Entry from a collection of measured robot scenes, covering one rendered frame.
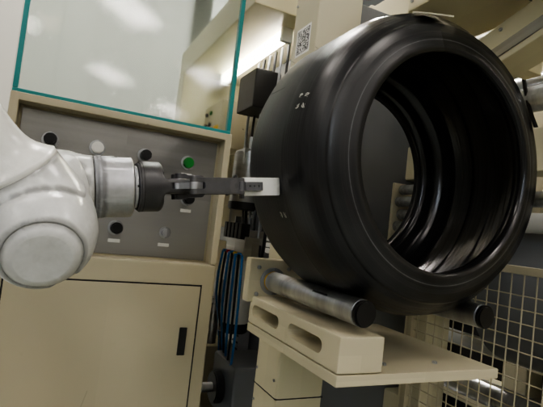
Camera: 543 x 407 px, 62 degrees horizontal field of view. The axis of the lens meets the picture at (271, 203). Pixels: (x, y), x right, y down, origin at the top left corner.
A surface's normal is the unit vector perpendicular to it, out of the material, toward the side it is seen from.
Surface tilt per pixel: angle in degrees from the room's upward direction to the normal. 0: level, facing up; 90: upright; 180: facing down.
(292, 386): 90
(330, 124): 87
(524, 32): 90
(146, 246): 90
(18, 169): 57
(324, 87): 78
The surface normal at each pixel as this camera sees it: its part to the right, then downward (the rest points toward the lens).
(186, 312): 0.44, 0.00
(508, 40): -0.90, -0.12
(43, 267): 0.46, 0.42
